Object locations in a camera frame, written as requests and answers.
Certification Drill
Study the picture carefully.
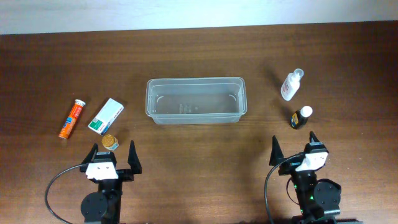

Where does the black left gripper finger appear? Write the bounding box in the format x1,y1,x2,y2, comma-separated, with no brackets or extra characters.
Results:
81,143,98,164
127,140,142,174

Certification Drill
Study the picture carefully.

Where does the dark bottle white cap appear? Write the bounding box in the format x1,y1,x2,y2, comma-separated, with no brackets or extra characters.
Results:
290,106,313,129

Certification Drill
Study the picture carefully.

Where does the orange effervescent tablet tube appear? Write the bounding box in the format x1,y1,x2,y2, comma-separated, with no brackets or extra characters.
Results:
58,99,85,139

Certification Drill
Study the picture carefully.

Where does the white green Panadol box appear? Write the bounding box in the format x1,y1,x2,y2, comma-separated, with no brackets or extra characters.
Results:
88,98,124,136

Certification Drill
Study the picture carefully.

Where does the white squeeze bottle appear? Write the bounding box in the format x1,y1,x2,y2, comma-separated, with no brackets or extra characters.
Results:
280,68,304,101

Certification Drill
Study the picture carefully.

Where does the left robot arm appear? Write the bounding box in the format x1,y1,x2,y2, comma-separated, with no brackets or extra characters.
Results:
80,141,142,224

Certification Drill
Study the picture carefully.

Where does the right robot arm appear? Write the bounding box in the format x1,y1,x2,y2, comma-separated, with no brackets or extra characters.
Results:
264,131,360,224

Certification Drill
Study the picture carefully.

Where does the clear plastic container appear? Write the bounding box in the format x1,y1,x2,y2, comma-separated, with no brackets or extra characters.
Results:
146,77,248,124

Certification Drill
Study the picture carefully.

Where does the small gold-lid jar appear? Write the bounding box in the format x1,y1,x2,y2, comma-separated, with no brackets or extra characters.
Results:
101,134,119,151

